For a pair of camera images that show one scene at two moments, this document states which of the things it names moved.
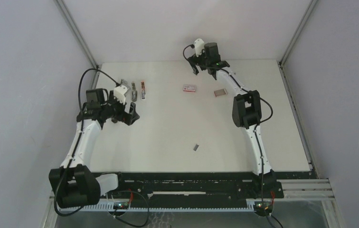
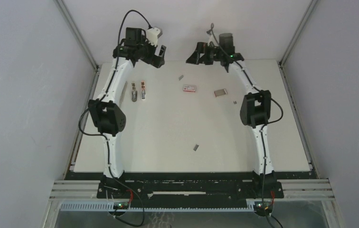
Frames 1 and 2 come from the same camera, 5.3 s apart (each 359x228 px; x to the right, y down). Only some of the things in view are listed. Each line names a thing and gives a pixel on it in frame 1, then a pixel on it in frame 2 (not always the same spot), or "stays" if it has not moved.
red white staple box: [189, 88] stays
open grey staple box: [221, 92] stays
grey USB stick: [134, 93] stays
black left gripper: [127, 118] -> [156, 61]
